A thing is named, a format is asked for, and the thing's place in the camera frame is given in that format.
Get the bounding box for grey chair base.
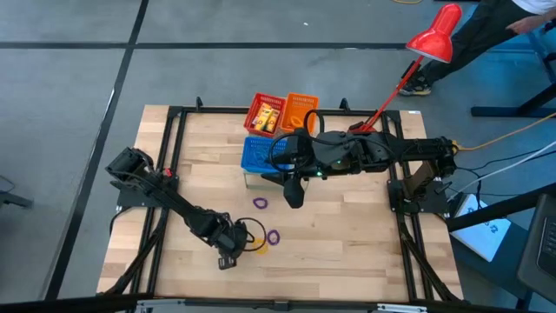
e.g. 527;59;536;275
0;176;34;210

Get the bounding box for red desk lamp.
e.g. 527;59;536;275
347;3;464;136

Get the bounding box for orange plastic basket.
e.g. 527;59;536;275
280;92;321;134

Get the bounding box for person's hand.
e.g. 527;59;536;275
506;15;546;36

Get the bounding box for black diagonal beam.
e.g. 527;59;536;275
446;182;556;232

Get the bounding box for yellow snack packets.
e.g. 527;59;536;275
253;103;273;131

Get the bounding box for black table leg stand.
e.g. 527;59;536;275
471;82;556;118

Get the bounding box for yellow cable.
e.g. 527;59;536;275
451;111;556;152

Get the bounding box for red plastic basket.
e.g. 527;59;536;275
242;91;288;139

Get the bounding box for black aluminium table frame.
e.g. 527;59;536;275
97;97;464;305

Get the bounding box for person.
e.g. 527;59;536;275
398;0;556;97

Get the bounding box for grey laptop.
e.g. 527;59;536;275
516;193;556;305

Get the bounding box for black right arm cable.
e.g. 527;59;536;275
268;109;327;174

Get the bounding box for white box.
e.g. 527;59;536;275
450;193;513;263

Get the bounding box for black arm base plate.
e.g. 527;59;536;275
387;176;448;214
116;171;180;209

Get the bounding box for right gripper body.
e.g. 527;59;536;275
277;131;367;180

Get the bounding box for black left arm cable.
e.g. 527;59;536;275
234;216;268;254

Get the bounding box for black rig crossbar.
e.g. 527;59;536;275
0;293;556;313

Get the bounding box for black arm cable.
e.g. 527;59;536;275
268;109;327;174
234;216;268;254

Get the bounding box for white cable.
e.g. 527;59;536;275
447;138;556;199

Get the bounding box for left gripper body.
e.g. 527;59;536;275
211;219;249;258

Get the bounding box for blue plastic basket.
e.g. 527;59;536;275
240;136;296;175

